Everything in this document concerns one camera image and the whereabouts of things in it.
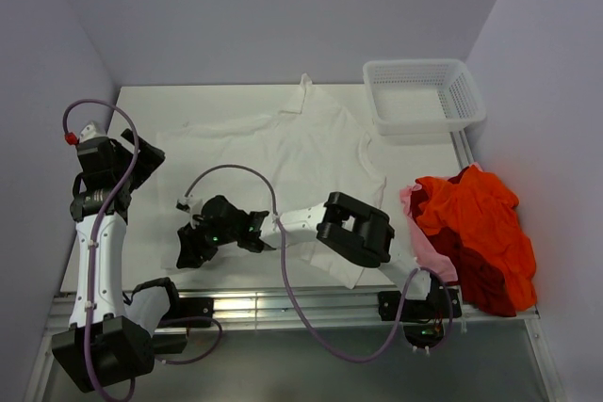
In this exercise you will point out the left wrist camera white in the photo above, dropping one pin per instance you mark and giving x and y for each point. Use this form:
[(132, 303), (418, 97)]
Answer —
[(90, 131)]

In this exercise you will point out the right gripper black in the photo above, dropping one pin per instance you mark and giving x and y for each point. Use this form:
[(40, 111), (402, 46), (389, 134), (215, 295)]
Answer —
[(193, 248)]

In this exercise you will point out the white plastic basket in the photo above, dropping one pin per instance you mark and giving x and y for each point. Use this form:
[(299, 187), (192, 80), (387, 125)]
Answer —
[(422, 96)]

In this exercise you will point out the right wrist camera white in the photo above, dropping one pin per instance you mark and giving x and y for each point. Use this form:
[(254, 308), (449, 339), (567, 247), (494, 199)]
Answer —
[(190, 204)]

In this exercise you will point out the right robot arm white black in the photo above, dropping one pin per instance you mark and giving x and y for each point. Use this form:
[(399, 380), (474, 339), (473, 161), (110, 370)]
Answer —
[(357, 232)]

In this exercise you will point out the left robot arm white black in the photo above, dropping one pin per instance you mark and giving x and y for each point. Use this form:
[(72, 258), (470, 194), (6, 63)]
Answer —
[(109, 338)]

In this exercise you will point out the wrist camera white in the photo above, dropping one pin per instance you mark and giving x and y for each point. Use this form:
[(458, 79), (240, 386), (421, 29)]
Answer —
[(90, 131), (190, 204)]

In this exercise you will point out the white t shirt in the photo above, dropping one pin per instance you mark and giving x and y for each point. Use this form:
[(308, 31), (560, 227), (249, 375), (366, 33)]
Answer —
[(291, 159)]

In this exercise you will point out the aluminium rail frame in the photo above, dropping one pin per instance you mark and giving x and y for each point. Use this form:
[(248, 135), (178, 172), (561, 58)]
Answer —
[(271, 309)]

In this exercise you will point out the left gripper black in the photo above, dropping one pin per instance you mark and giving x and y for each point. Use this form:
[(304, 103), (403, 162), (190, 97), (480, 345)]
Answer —
[(154, 156)]

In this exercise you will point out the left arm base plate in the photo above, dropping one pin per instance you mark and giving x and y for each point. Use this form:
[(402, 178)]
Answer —
[(190, 312)]

